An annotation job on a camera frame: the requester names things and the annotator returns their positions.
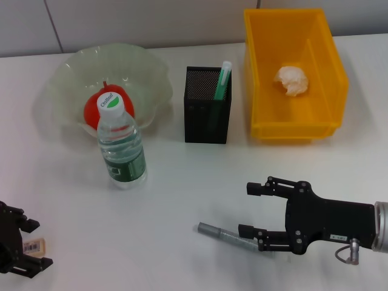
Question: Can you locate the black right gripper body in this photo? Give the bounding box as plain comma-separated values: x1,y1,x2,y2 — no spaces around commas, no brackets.
284,181,376,255

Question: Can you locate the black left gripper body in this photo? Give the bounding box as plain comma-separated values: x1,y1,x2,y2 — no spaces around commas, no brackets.
0,200,25,268

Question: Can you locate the green pen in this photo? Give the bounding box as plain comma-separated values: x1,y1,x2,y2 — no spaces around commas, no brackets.
207,60,233,134

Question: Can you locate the white paper ball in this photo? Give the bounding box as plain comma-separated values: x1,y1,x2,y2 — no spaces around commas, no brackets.
273,65,310,98

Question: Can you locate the clear green-label water bottle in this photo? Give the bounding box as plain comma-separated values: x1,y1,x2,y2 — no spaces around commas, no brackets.
96,92,149,190

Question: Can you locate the red apple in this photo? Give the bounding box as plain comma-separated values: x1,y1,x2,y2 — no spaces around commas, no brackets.
84,81,136,128

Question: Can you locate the beige eraser with barcode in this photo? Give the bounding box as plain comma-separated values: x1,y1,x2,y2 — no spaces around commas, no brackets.
22,238,47,255

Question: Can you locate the grey marker pen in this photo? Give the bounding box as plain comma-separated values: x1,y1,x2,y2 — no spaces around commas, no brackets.
197,222,273,255

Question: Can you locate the black mesh pen holder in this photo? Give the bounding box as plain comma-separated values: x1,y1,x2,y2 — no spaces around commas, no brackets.
183,65,233,145

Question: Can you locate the translucent wavy fruit plate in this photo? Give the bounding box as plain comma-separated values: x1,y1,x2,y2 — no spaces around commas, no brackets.
50,44,174,137

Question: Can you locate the yellow plastic storage bin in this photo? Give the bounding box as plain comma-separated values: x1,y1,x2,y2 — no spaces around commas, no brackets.
244,8,349,143

